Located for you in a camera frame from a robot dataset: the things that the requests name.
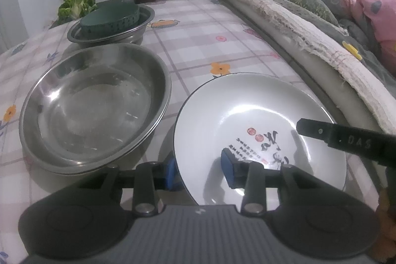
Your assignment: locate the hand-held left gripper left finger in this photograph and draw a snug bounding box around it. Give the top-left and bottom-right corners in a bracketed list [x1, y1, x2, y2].
[77, 157, 178, 217]

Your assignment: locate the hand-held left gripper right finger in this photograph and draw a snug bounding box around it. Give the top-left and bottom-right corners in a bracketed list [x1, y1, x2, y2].
[220, 148, 326, 217]

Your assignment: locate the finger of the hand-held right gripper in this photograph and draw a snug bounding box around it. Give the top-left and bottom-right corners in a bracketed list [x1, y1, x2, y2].
[296, 118, 334, 146]

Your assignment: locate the white printed plate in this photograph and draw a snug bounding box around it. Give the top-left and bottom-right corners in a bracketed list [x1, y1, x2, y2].
[173, 72, 347, 206]

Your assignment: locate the large steel basin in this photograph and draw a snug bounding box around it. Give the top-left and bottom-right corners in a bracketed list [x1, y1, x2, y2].
[19, 43, 173, 175]

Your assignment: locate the grey blanket yellow print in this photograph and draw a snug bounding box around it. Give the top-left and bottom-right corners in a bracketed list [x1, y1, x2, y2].
[217, 0, 396, 88]

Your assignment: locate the white frayed blanket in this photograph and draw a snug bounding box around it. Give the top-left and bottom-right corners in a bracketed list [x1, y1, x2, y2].
[191, 0, 396, 135]

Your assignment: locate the pink blanket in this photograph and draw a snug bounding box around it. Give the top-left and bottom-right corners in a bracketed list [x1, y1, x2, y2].
[333, 0, 396, 73]

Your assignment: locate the small steel basin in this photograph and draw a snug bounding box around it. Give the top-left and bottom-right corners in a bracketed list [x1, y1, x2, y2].
[66, 4, 156, 48]

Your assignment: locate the green bowl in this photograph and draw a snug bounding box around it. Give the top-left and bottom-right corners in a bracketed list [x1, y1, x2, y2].
[79, 1, 142, 41]

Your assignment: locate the green lettuce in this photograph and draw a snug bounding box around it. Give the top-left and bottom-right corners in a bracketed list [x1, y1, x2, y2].
[57, 0, 98, 22]

